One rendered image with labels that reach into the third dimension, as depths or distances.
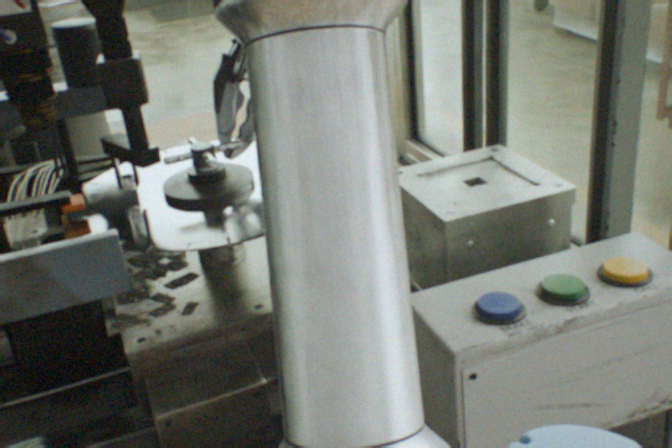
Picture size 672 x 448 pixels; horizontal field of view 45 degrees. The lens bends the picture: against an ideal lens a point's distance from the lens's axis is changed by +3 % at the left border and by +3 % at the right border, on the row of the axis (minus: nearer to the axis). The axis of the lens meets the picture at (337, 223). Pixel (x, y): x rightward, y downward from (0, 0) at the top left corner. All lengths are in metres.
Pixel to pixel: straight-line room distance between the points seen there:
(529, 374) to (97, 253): 0.43
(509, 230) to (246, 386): 0.38
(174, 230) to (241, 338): 0.14
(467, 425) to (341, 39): 0.44
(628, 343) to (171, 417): 0.45
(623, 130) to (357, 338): 0.56
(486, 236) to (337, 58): 0.57
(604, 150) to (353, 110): 0.54
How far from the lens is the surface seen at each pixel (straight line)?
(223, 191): 0.94
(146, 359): 0.89
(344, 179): 0.44
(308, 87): 0.44
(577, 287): 0.80
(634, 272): 0.84
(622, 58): 0.91
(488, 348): 0.74
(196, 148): 0.96
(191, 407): 0.83
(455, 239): 0.96
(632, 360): 0.86
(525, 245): 1.02
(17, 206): 0.96
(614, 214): 0.98
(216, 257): 0.99
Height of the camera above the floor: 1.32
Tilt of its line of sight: 26 degrees down
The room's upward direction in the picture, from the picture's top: 6 degrees counter-clockwise
